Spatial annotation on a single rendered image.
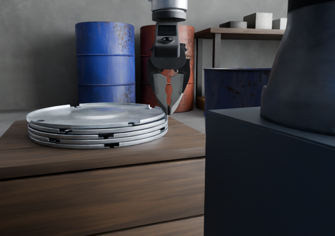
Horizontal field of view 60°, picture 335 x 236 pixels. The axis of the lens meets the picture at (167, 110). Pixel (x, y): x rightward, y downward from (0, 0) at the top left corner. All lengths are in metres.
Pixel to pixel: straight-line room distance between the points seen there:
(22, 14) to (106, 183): 3.22
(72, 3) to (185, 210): 3.18
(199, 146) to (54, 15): 3.15
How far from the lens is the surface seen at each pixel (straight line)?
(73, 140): 0.52
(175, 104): 0.61
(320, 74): 0.21
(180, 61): 0.60
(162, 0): 0.61
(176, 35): 0.56
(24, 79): 3.58
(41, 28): 3.56
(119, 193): 0.50
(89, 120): 0.58
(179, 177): 0.52
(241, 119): 0.24
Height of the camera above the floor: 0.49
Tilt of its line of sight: 9 degrees down
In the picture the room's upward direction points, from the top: straight up
